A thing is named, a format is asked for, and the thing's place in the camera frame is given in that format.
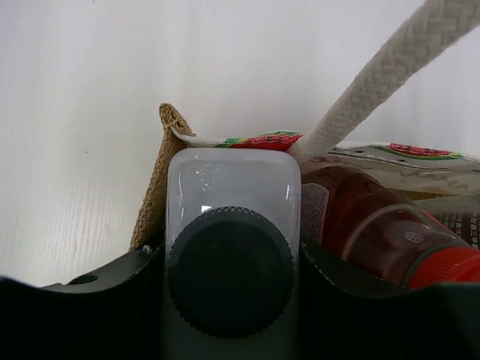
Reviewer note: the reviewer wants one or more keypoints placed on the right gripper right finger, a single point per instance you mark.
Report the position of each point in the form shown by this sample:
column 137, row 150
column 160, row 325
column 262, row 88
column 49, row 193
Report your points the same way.
column 346, row 313

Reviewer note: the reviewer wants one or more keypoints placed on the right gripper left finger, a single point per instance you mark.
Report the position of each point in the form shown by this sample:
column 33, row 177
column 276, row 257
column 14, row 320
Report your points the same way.
column 113, row 312

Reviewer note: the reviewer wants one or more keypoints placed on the red bottle with red cap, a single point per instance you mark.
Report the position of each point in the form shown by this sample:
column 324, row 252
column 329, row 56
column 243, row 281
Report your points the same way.
column 350, row 214

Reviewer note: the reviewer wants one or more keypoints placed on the translucent bottle with black cap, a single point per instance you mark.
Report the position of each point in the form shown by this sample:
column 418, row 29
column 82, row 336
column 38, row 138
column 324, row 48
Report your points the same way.
column 231, row 278

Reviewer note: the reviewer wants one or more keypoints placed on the canvas bag with strawberry print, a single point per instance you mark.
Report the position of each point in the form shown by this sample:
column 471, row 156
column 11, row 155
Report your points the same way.
column 431, row 29

